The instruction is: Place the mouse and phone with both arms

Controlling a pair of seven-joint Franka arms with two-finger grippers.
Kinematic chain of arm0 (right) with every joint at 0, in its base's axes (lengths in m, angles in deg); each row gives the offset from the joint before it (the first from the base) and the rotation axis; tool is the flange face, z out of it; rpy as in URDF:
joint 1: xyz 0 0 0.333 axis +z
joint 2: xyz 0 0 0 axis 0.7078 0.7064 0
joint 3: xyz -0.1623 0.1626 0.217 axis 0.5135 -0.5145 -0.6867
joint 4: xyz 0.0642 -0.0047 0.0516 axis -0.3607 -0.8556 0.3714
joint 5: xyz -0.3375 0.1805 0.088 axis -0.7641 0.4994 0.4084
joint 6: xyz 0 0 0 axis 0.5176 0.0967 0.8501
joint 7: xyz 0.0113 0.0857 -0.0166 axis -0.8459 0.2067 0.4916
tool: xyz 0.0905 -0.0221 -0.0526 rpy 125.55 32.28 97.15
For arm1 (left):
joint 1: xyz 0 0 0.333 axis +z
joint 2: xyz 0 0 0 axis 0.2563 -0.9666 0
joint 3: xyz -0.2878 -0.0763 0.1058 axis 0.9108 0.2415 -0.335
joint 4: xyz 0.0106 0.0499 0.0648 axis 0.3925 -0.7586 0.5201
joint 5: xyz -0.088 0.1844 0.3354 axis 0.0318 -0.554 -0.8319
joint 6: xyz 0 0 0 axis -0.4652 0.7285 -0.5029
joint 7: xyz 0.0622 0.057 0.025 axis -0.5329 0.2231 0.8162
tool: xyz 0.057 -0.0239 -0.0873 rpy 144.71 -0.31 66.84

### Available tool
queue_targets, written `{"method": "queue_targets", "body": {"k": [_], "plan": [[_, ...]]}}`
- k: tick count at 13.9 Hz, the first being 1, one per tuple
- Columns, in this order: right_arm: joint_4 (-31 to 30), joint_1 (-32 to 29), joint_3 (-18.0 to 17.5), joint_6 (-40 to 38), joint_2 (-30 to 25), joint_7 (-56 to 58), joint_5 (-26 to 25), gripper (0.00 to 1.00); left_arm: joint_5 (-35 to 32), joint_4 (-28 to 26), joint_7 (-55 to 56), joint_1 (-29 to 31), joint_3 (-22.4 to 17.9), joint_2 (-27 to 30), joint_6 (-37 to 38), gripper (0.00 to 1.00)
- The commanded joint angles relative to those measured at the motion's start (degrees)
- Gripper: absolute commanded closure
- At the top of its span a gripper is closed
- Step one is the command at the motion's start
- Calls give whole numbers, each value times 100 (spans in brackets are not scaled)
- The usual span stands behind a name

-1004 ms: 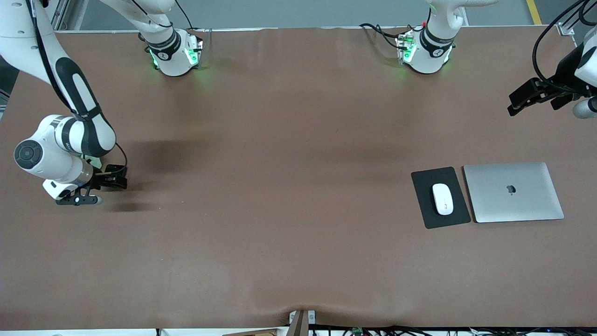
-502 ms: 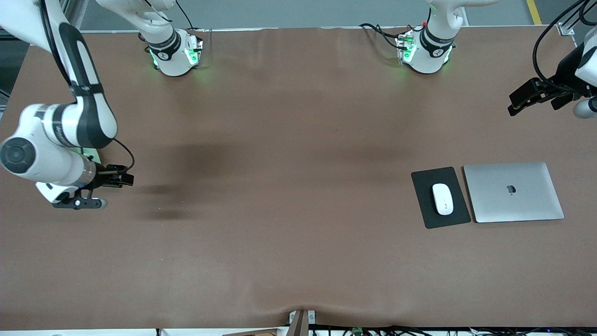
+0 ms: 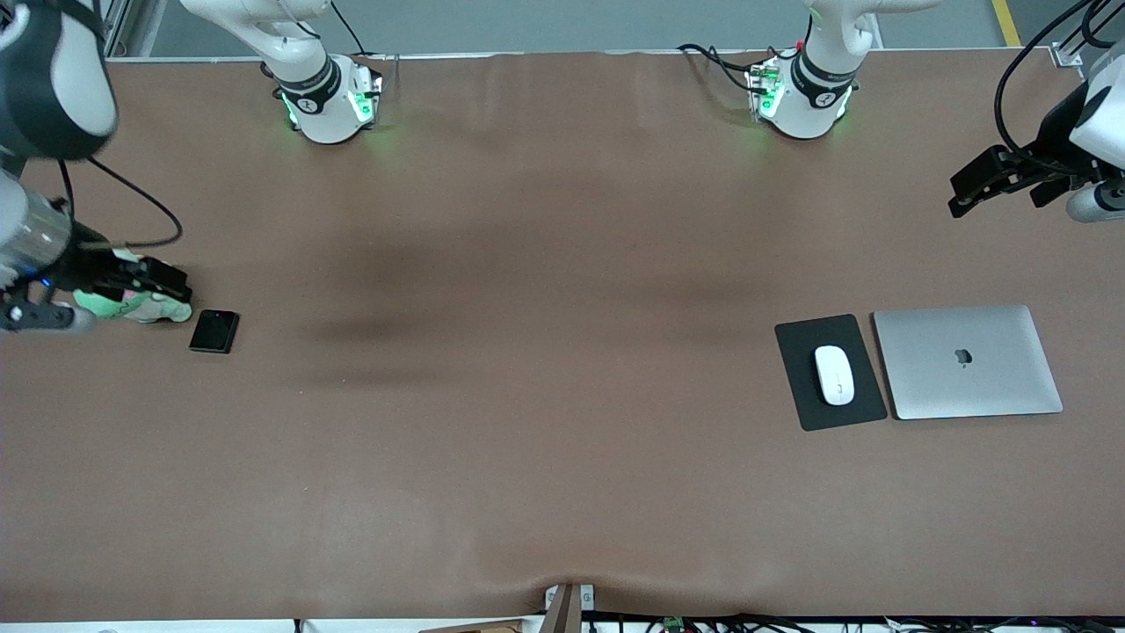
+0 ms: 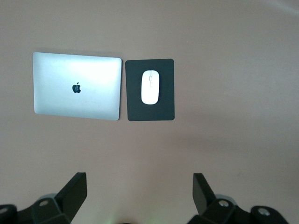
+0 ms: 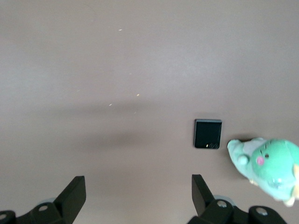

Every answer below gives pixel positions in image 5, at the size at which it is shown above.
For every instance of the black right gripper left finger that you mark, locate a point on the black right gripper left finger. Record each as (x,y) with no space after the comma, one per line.
(58,207)

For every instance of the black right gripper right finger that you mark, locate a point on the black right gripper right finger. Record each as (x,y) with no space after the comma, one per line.
(210,210)

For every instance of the black flip phone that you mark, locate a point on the black flip phone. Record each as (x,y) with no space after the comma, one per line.
(207,133)

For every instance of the green dinosaur plush toy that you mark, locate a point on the green dinosaur plush toy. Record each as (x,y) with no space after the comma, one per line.
(275,168)

